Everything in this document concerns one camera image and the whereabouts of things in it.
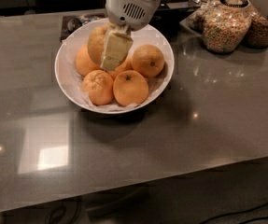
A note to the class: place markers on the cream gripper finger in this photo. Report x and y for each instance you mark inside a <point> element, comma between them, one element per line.
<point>118,42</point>

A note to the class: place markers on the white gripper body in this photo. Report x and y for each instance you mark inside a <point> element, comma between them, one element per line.
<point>130,9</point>

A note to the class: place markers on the orange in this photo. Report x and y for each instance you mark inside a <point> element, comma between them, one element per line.
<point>148,60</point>
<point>99,86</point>
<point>96,40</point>
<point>130,87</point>
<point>84,64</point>

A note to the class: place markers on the black box behind bowl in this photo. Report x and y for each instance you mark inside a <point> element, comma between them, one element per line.
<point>168,16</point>

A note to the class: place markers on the white bowl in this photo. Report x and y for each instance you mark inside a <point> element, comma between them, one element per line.
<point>72,87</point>

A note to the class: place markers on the dark tray under jars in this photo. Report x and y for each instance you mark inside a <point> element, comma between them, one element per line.
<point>194,22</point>

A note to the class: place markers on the glass jar of cereal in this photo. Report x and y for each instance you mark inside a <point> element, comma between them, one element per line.
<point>225,26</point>

